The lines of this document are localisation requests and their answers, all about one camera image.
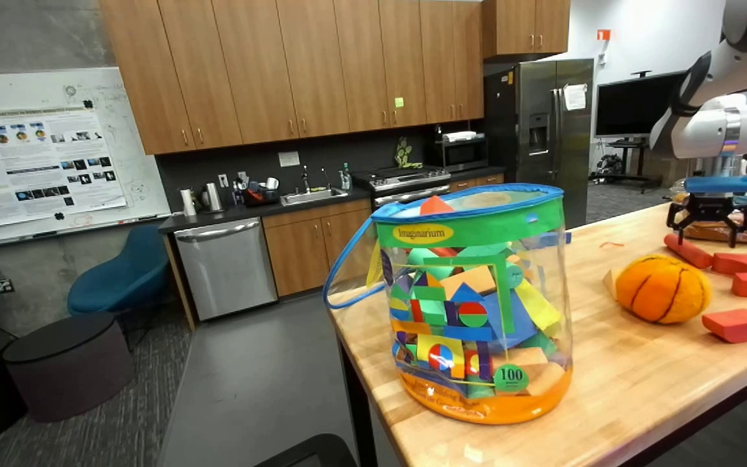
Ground clear plastic toy bag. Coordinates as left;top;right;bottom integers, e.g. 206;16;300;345
322;181;574;426

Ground blue lounge chair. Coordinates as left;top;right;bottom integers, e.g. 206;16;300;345
68;225;169;315

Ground stainless steel refrigerator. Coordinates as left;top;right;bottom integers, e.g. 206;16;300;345
482;59;597;225

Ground lower wooden cabinets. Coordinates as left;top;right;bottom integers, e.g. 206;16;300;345
260;172;508;300

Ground whiteboard with papers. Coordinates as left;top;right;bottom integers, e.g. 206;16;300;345
0;68;169;245

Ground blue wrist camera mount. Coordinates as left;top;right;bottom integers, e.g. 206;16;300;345
686;177;747;195

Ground upper wooden cabinets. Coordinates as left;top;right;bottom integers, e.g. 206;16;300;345
98;0;571;156

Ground dark round ottoman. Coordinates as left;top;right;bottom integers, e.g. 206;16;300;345
2;315;133;422

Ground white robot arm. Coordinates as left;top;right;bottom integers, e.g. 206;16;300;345
648;0;747;245

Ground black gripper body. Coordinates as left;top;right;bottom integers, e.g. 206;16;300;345
667;191;747;245

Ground stainless steel dishwasher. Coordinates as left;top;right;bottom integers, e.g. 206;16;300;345
175;219;277;323

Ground wooden cabinets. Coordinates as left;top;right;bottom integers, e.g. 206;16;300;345
98;0;571;156
260;172;508;300

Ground orange plush basketball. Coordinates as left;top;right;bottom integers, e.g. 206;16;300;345
612;254;714;325

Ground red foam rectangular block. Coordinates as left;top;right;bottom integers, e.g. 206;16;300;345
663;234;714;269

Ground red foam wedge block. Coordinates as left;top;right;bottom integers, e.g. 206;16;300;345
702;310;747;342

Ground black microwave oven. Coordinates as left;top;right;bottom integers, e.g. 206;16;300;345
431;129;487;172

